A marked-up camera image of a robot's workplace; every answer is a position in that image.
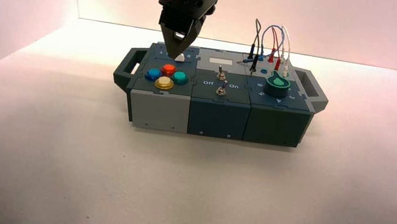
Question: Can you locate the metal toggle switch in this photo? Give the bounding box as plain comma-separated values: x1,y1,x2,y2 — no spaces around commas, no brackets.
215,79,229,98
216,64,228,81

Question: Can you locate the blue jumper cable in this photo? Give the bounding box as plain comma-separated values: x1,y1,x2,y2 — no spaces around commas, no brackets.
258,23,287,64

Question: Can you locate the green rotary knob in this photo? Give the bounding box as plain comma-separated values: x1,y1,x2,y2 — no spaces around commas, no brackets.
263,69,292,99

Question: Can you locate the white jumper cable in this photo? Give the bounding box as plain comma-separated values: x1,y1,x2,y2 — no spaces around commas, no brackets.
275,25,296,78

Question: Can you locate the yellow push button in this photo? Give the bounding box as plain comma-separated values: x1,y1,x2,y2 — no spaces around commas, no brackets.
153,75,176,92

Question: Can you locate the grey teal control box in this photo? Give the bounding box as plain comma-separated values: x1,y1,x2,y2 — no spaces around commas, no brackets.
106,35,334,153

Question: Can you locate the red push button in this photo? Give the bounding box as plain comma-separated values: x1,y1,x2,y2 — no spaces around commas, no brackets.
160,63,178,78

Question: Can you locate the green push button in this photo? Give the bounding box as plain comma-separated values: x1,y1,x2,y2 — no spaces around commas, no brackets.
171,70,190,86

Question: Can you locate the red jumper cable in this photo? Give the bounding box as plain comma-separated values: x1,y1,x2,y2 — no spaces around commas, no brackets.
266,27,286,71

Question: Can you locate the blue push button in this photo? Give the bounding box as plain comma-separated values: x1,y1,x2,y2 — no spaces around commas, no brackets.
144,67,163,83

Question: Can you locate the black jumper cable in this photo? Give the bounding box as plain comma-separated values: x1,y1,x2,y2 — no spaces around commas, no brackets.
240,17,265,76

